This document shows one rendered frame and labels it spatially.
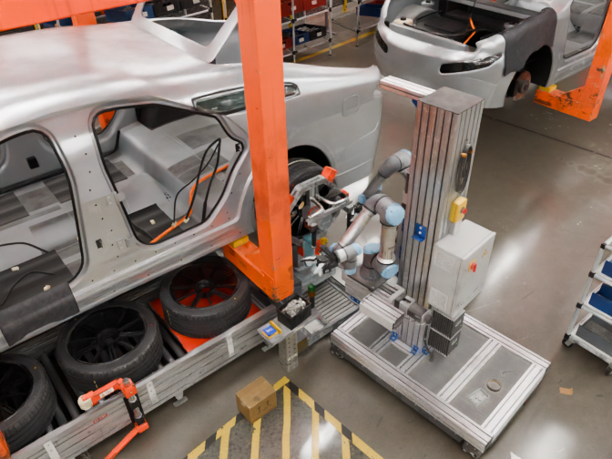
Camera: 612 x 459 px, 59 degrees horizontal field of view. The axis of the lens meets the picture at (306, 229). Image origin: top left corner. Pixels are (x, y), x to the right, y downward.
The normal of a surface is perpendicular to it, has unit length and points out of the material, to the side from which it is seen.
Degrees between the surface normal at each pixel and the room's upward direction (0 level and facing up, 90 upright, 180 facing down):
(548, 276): 0
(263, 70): 90
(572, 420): 0
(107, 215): 88
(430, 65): 86
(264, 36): 90
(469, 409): 0
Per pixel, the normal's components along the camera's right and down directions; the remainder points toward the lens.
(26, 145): 0.63, 0.46
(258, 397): -0.02, -0.79
